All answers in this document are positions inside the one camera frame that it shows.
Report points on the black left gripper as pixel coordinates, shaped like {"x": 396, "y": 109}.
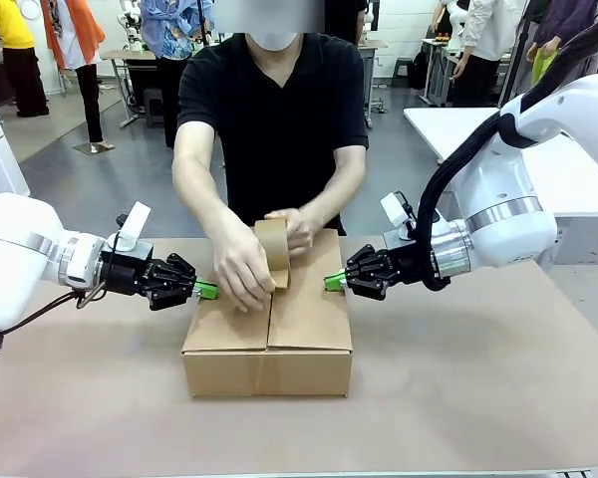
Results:
{"x": 127, "y": 271}

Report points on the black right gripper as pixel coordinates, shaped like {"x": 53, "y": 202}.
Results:
{"x": 408, "y": 261}

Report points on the brown cardboard box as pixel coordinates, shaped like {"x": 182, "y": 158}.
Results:
{"x": 309, "y": 323}

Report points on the brown packing tape roll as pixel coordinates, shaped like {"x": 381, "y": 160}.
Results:
{"x": 271, "y": 249}

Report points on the person's right forearm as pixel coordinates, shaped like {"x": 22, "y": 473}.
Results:
{"x": 202, "y": 194}

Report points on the person's left forearm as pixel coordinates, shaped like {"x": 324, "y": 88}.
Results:
{"x": 336, "y": 194}

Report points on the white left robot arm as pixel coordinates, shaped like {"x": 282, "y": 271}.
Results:
{"x": 15, "y": 249}

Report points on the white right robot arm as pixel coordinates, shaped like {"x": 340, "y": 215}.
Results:
{"x": 503, "y": 199}

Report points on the person's right hand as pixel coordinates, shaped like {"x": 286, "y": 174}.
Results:
{"x": 241, "y": 271}

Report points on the person's left hand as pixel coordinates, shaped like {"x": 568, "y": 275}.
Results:
{"x": 299, "y": 234}

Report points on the flat floor plate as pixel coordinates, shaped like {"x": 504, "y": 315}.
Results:
{"x": 93, "y": 148}

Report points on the white side table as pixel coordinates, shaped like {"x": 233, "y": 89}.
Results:
{"x": 458, "y": 134}

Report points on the person in black shirt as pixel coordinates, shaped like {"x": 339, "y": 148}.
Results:
{"x": 274, "y": 124}

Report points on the dark plastic stool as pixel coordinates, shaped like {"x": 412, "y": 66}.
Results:
{"x": 154, "y": 107}

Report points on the small grey stool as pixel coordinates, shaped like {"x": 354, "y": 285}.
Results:
{"x": 401, "y": 72}

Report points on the grey framed desk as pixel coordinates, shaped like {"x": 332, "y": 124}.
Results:
{"x": 436, "y": 65}

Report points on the wooden top desk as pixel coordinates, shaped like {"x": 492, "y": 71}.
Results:
{"x": 129, "y": 55}

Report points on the person in blue patterned shirt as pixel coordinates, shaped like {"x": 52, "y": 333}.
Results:
{"x": 172, "y": 35}

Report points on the white face mask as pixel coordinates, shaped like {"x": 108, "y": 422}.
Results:
{"x": 274, "y": 40}

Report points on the person in white jacket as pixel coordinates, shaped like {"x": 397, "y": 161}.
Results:
{"x": 488, "y": 40}

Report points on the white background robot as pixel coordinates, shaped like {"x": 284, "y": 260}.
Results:
{"x": 454, "y": 25}

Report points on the black stand pole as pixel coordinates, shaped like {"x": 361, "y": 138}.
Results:
{"x": 515, "y": 55}

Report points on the black tripod pole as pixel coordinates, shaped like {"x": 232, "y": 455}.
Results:
{"x": 202, "y": 20}

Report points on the person in orange garment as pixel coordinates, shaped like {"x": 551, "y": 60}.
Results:
{"x": 75, "y": 35}

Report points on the person in yellow shirt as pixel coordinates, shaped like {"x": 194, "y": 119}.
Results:
{"x": 15, "y": 60}

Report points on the person in purple top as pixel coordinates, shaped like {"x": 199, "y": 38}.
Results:
{"x": 553, "y": 35}

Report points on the white round pillar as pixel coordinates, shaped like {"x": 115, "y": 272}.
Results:
{"x": 30, "y": 7}

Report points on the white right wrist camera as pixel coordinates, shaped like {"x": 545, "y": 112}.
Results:
{"x": 393, "y": 206}

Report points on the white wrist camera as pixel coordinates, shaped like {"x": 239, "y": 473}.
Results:
{"x": 393, "y": 206}
{"x": 134, "y": 224}

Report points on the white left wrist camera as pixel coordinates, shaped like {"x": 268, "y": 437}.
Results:
{"x": 134, "y": 224}

